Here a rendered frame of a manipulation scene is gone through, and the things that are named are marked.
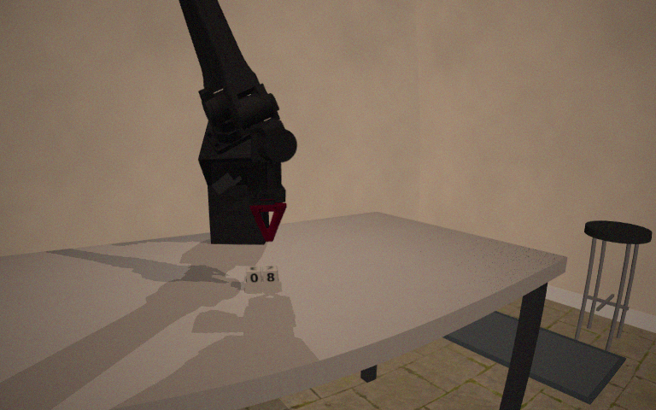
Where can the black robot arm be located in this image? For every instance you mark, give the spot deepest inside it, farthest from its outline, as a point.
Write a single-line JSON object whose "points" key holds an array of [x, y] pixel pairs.
{"points": [[214, 43]]}

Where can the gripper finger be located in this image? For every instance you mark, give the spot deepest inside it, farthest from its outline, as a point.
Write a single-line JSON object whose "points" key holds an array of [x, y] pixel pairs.
{"points": [[278, 207], [268, 230]]}

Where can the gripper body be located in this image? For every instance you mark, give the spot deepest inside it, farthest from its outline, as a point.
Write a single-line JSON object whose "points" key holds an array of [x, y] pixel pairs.
{"points": [[275, 190]]}

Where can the white calendar cube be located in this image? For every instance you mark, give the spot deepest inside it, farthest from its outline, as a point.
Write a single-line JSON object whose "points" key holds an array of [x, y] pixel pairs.
{"points": [[270, 273], [253, 274]]}

